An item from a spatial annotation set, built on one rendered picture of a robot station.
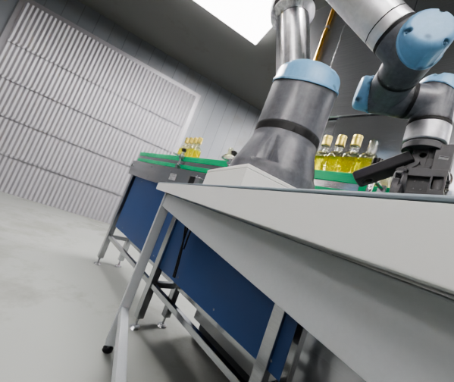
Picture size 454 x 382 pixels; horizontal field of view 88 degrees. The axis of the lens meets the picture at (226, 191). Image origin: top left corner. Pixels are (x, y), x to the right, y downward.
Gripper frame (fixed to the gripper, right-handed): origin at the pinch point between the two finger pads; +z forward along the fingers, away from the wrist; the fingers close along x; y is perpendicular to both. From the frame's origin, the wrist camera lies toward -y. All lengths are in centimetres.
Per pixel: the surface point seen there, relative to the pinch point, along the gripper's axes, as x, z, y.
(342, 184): 13.8, -14.0, -17.4
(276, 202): -41.5, 5.5, 1.0
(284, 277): -36.8, 11.3, 1.0
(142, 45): 23, -199, -367
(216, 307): 14, 41, -50
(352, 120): 39, -52, -32
